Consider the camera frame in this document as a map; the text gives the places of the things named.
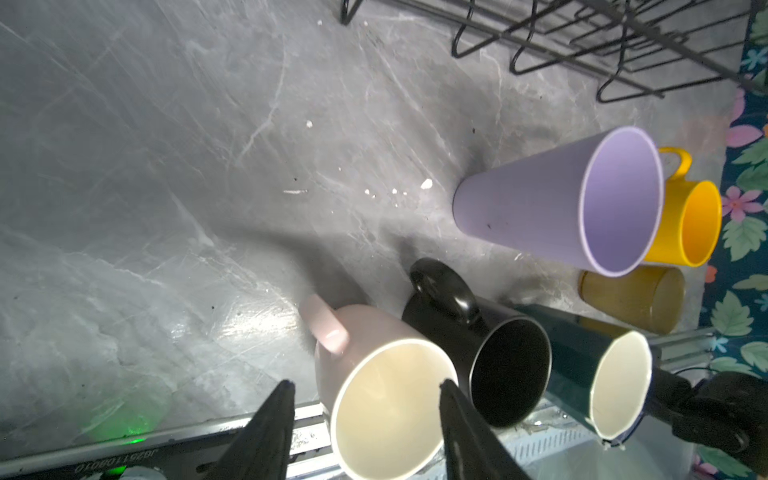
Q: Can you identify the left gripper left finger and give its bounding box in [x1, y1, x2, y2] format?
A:
[205, 380, 295, 480]

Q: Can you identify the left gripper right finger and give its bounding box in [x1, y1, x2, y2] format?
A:
[439, 379, 530, 480]

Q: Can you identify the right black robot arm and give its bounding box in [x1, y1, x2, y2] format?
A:
[644, 368, 767, 476]

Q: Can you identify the black mug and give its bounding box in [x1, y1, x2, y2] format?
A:
[402, 258, 552, 428]

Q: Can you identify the dark green mug cream inside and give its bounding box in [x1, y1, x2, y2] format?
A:
[514, 304, 653, 441]

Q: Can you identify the amber glass cup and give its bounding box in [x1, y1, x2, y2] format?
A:
[578, 265, 686, 335]

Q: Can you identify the lilac plastic tumbler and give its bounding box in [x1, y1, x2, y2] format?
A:
[452, 126, 664, 277]

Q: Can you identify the yellow mug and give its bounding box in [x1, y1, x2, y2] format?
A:
[644, 147, 722, 268]

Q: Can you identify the white slotted cable duct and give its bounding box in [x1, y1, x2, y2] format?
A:
[287, 400, 596, 479]

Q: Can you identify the black wire dish rack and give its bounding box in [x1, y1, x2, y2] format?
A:
[339, 0, 768, 104]

